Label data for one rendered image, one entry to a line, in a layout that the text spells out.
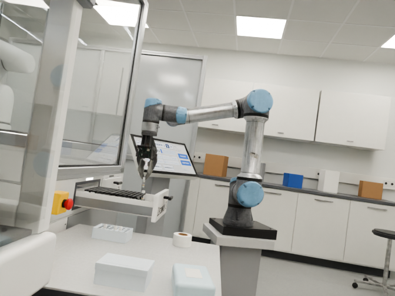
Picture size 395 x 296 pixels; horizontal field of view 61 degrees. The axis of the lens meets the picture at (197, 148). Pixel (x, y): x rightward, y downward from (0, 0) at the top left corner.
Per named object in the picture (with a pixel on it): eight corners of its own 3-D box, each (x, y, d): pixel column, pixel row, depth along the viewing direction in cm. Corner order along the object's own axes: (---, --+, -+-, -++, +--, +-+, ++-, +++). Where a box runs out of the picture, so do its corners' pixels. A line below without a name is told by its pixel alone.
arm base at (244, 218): (243, 222, 177) (244, 202, 178) (259, 227, 163) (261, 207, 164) (217, 221, 171) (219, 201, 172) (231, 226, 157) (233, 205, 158)
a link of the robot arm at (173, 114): (186, 110, 162) (163, 107, 160) (188, 106, 150) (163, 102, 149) (184, 126, 161) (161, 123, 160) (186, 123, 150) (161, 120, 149)
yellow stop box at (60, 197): (68, 212, 119) (71, 192, 119) (59, 215, 112) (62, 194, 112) (54, 210, 119) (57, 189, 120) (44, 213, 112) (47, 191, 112)
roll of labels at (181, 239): (188, 242, 131) (189, 232, 132) (192, 248, 125) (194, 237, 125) (170, 241, 130) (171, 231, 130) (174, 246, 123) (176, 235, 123)
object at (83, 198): (161, 208, 160) (164, 195, 160) (151, 217, 134) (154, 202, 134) (80, 196, 162) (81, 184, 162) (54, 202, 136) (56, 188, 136)
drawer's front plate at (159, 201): (166, 212, 161) (169, 189, 161) (154, 222, 132) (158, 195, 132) (162, 211, 161) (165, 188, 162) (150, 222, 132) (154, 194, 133)
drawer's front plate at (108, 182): (119, 195, 194) (121, 177, 195) (102, 201, 165) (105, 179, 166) (116, 195, 194) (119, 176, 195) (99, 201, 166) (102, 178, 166)
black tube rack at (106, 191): (143, 207, 156) (146, 192, 156) (134, 212, 138) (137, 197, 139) (97, 199, 157) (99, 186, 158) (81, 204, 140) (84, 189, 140)
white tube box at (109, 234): (131, 238, 127) (133, 228, 127) (125, 244, 118) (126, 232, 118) (100, 233, 128) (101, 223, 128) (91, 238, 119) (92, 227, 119)
